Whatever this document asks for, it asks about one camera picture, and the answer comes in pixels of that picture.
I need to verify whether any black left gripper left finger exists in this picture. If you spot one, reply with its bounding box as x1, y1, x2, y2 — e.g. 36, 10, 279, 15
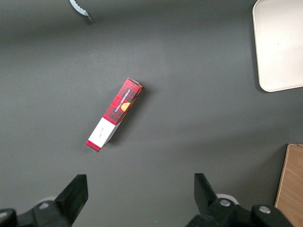
0, 174, 89, 227

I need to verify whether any cream plastic tray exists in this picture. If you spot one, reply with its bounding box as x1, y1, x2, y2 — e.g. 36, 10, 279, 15
252, 0, 303, 93

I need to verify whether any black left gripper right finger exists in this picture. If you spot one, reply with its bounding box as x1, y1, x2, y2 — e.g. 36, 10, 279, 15
185, 173, 295, 227

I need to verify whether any wooden board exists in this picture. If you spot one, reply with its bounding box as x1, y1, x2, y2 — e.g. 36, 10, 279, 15
274, 143, 303, 227

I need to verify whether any red plaid shortbread box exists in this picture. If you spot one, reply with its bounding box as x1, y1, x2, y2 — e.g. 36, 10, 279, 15
85, 78, 144, 153

